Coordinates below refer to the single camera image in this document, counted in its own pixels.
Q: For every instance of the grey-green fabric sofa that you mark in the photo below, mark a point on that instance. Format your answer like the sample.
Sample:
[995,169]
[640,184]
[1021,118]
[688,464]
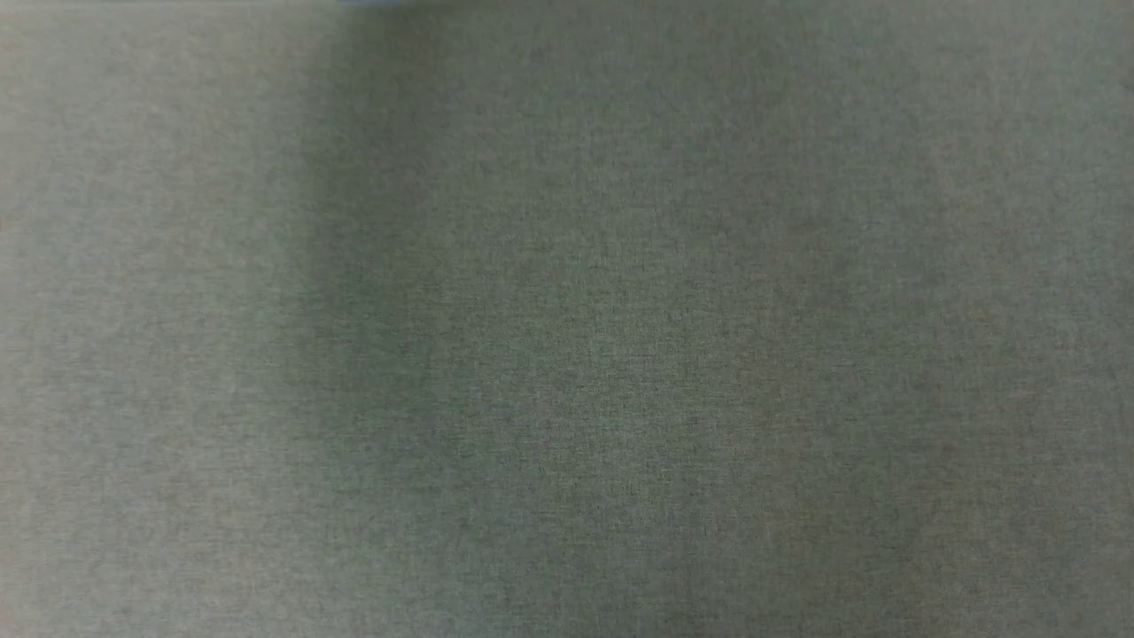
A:
[567,354]

